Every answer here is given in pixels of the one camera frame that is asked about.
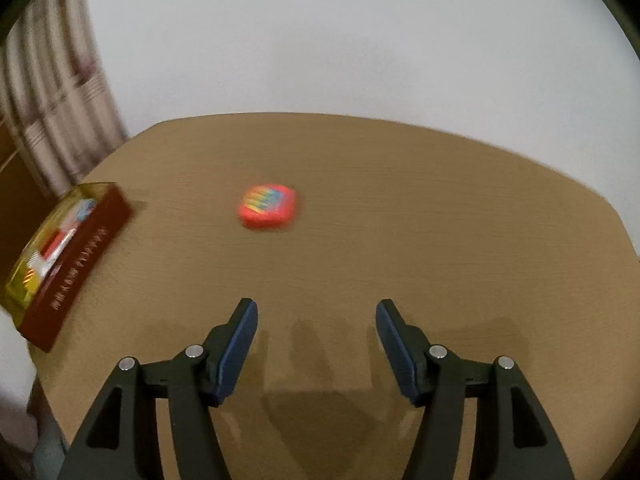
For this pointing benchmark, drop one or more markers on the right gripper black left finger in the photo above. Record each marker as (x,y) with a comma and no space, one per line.
(118,438)

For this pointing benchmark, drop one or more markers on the beige patterned curtain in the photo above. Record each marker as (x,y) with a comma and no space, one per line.
(54,93)

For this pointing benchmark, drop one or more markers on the orange square colourful toy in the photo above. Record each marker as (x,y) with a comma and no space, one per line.
(267,206)

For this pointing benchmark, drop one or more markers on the red tin box gold interior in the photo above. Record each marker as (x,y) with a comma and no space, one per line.
(58,259)

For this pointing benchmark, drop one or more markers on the dark wooden door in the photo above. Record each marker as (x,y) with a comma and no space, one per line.
(23,206)

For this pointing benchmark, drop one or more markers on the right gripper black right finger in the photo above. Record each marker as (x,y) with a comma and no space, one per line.
(514,438)

